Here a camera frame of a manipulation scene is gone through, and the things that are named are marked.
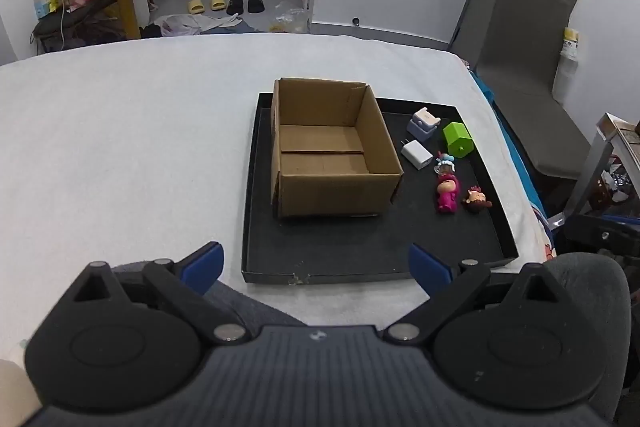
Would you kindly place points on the blue figurine with cup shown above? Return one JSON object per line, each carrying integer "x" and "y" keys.
{"x": 444, "y": 162}

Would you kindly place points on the lavender white toy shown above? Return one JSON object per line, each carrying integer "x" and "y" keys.
{"x": 420, "y": 127}

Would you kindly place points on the green cube toy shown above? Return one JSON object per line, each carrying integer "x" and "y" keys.
{"x": 457, "y": 137}

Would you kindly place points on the blue printed bedsheet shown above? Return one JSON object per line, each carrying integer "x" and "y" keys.
{"x": 517, "y": 167}

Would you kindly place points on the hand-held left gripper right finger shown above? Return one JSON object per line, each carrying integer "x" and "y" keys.
{"x": 427, "y": 269}

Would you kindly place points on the blue tissue box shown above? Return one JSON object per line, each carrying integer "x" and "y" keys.
{"x": 41, "y": 4}

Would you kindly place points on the grey chair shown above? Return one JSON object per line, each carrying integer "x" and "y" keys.
{"x": 525, "y": 57}

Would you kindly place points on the pink dinosaur figurine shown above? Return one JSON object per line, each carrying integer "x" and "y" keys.
{"x": 447, "y": 194}

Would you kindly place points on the black tray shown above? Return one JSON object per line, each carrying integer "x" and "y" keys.
{"x": 350, "y": 247}

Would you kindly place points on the white hanging bag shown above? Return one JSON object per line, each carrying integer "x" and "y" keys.
{"x": 565, "y": 77}

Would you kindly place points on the white plastic bag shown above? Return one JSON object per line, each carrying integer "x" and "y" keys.
{"x": 185, "y": 24}

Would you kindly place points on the brown-haired red figurine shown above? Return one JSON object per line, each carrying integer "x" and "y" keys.
{"x": 475, "y": 199}

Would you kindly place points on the white charger plug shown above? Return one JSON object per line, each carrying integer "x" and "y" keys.
{"x": 416, "y": 154}

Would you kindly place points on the yellow slipper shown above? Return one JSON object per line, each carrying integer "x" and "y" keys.
{"x": 196, "y": 6}
{"x": 217, "y": 3}

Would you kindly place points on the yellow white packet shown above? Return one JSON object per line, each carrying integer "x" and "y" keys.
{"x": 571, "y": 39}

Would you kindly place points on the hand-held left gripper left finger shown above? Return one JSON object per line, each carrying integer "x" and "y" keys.
{"x": 202, "y": 264}

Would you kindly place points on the clear plastic bag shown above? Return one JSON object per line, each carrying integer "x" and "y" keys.
{"x": 290, "y": 19}

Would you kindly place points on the brown cardboard box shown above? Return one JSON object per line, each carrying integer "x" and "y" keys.
{"x": 340, "y": 197}

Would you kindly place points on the beige cloth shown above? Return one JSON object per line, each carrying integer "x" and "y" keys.
{"x": 15, "y": 392}

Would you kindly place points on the metal side table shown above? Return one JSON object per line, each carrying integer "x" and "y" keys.
{"x": 595, "y": 157}

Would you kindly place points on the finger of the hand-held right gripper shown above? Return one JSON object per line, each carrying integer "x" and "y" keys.
{"x": 605, "y": 234}

